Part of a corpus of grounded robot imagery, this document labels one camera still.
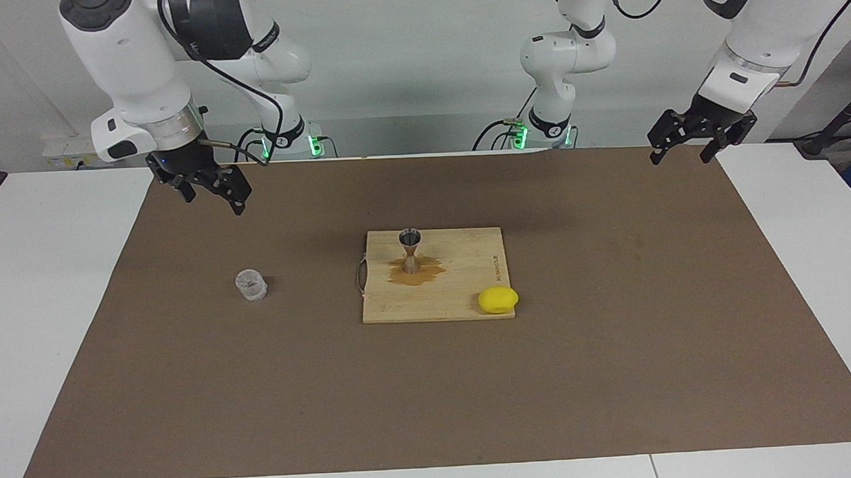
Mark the brown table mat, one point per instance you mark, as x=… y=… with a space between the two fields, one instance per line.
x=431 y=394

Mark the yellow lemon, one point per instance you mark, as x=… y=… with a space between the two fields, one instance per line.
x=498 y=300

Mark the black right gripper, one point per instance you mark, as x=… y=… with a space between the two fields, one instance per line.
x=182 y=162

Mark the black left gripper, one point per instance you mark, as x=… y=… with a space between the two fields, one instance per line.
x=718 y=119

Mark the steel double jigger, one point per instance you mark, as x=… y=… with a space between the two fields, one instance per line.
x=411 y=257

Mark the wooden cutting board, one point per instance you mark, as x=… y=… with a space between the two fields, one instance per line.
x=455 y=266

